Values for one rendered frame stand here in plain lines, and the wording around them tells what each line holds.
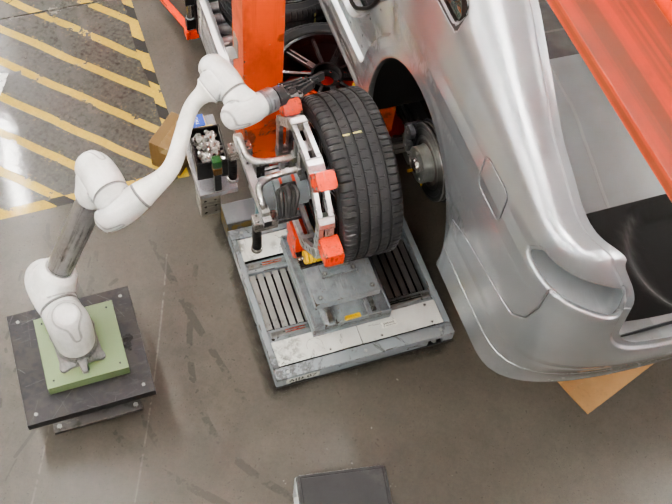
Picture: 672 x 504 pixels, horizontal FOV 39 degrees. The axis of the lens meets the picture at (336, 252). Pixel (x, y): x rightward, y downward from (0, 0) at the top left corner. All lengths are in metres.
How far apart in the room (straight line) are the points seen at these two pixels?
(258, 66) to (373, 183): 0.67
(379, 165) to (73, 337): 1.31
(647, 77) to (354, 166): 2.26
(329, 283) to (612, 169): 1.28
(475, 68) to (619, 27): 1.77
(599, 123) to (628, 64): 2.68
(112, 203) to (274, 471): 1.36
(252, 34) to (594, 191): 1.42
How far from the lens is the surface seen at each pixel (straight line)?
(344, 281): 4.17
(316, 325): 4.15
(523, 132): 2.85
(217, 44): 4.78
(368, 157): 3.40
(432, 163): 3.72
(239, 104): 3.25
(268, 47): 3.64
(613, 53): 1.22
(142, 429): 4.13
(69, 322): 3.68
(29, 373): 3.98
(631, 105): 1.17
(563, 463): 4.24
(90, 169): 3.42
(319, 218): 3.42
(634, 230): 3.81
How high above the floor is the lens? 3.81
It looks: 58 degrees down
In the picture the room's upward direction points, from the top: 8 degrees clockwise
